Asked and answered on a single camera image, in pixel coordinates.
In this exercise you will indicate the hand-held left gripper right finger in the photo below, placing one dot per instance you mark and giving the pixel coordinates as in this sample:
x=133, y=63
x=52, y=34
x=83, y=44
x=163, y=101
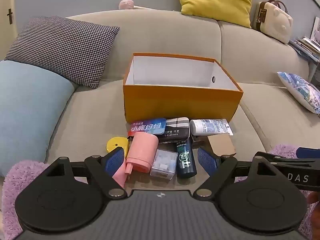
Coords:
x=206, y=160

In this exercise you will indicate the beige sofa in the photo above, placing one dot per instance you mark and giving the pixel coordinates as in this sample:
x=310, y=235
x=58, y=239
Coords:
x=162, y=35

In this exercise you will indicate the dark shampoo bottle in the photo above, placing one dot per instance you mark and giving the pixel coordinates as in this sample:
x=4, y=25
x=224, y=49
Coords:
x=185, y=160

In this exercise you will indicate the stack of books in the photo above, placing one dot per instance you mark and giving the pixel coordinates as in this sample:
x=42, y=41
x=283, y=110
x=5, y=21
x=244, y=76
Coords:
x=306, y=46

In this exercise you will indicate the plaid zipper case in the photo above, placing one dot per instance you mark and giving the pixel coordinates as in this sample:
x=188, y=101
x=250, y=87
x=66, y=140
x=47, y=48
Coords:
x=176, y=130

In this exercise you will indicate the cream mini suitcase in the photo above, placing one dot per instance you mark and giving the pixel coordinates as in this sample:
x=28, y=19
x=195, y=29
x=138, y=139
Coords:
x=273, y=22

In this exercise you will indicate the purple fluffy blanket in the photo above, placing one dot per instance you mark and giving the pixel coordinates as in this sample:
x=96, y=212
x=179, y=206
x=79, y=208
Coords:
x=22, y=177

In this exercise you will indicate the small pink pump bottle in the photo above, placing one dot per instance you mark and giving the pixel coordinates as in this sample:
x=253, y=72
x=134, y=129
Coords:
x=120, y=173

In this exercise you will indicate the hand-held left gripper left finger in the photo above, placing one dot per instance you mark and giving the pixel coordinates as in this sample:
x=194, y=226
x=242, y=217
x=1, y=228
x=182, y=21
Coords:
x=113, y=158

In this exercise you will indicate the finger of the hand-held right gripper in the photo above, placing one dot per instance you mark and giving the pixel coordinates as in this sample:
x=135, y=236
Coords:
x=277, y=158
x=307, y=153

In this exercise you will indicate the houndstooth pillow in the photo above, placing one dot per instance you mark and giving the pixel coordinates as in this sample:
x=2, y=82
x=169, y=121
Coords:
x=62, y=50

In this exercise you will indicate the large pink pump bottle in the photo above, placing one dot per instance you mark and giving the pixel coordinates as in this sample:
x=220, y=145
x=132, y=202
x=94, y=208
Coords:
x=142, y=150

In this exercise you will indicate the clear plastic box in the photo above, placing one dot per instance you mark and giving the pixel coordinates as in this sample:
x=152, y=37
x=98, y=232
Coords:
x=163, y=163

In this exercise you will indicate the white lotion tube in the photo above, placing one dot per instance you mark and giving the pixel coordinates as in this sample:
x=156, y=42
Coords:
x=207, y=127

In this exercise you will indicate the yellow tape measure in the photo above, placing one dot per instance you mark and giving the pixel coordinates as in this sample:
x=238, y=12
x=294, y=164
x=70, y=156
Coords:
x=115, y=143

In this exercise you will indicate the orange cardboard box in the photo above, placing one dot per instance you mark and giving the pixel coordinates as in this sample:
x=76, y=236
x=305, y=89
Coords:
x=175, y=102

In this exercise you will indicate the pink plush toy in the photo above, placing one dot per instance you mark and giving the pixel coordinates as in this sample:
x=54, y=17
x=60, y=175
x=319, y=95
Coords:
x=127, y=4

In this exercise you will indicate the light blue pillow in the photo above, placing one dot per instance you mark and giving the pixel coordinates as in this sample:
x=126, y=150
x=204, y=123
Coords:
x=27, y=110

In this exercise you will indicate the person's right hand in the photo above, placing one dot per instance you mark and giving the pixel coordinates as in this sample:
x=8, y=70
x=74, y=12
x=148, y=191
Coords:
x=314, y=198

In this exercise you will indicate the small brown cardboard box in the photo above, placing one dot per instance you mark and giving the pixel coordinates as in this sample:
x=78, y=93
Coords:
x=221, y=145

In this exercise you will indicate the blue printed pillow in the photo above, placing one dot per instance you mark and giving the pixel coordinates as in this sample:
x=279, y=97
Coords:
x=302, y=90

